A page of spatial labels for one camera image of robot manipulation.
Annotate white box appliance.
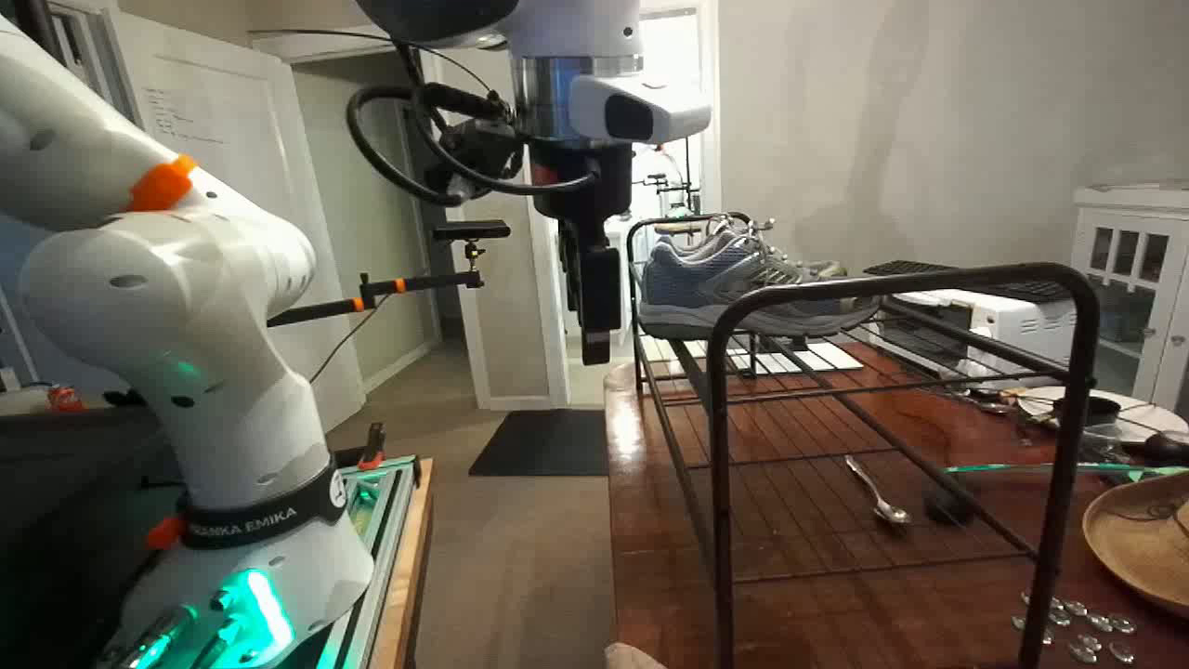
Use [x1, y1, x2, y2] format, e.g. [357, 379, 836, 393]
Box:
[888, 286, 1081, 379]

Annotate white paper sheets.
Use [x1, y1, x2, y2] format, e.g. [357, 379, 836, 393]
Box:
[674, 337, 871, 379]

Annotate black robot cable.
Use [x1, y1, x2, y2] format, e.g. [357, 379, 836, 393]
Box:
[343, 42, 603, 208]

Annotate wooden robot platform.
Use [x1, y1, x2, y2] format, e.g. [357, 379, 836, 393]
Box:
[369, 455, 442, 669]

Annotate white glass door cabinet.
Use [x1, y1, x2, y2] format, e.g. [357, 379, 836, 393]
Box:
[1065, 183, 1189, 413]

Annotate white plate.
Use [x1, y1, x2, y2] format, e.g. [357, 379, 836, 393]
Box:
[1005, 379, 1189, 451]

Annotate black metal shoe rack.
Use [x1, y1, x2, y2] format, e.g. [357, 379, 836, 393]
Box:
[623, 213, 1103, 669]

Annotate small black object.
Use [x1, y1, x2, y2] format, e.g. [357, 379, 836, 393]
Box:
[920, 484, 982, 533]

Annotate black camera boom with clamps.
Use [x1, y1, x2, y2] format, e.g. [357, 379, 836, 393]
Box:
[263, 217, 513, 336]

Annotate white door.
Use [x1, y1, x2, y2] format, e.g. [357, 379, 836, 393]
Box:
[107, 12, 373, 431]

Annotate orange black clamp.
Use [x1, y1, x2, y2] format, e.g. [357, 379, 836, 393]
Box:
[354, 419, 392, 476]

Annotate beige rounded object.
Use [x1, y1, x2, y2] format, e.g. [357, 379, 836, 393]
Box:
[603, 638, 674, 669]

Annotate small red object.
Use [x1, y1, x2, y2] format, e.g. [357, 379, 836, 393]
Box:
[45, 384, 93, 418]

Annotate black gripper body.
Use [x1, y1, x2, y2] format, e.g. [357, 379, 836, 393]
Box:
[532, 136, 637, 258]

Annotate dark door mat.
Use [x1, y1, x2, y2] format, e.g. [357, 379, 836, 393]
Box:
[466, 410, 615, 479]

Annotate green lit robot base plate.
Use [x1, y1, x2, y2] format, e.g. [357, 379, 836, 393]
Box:
[98, 455, 421, 669]

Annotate silver metal spoon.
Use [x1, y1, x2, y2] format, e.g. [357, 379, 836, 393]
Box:
[842, 455, 914, 534]

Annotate green thin stick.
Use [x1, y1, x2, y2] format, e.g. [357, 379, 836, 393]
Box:
[942, 458, 1189, 487]

